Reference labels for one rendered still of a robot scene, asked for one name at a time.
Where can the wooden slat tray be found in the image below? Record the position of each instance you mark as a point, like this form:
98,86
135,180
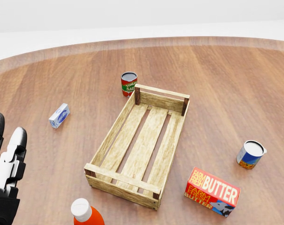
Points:
139,143

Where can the red butter box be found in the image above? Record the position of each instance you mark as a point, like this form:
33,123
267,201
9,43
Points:
212,192

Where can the orange bottle with white cap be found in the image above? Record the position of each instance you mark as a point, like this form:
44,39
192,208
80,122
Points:
86,214

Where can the red tomato sauce tin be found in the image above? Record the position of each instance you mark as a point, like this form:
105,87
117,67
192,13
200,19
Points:
128,84

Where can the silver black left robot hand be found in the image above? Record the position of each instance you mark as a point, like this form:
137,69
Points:
8,164

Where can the blue orange tin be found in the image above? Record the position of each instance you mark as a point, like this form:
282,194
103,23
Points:
249,154

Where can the small white blue box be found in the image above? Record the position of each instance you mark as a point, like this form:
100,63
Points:
59,115

